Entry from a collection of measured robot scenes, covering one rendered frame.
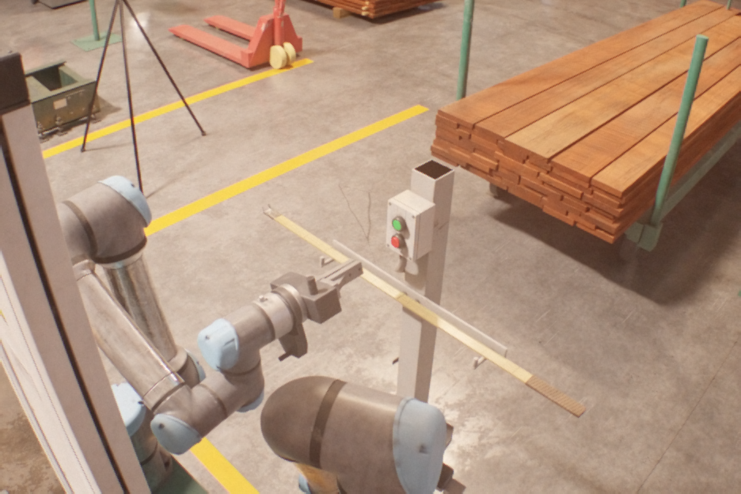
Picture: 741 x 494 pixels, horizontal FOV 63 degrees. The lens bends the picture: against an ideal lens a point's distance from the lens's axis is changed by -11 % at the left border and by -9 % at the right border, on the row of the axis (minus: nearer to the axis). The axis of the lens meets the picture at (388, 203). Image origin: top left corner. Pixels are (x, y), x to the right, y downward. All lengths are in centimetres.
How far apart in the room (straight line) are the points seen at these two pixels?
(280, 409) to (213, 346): 27
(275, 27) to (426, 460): 462
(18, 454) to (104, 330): 154
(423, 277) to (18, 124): 101
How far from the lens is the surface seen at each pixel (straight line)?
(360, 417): 79
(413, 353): 156
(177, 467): 156
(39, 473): 254
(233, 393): 113
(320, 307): 111
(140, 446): 142
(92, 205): 122
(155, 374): 111
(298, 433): 81
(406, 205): 127
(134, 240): 125
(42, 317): 64
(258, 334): 109
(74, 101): 466
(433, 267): 139
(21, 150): 56
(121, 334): 113
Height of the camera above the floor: 195
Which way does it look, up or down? 33 degrees down
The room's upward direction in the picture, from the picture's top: 3 degrees clockwise
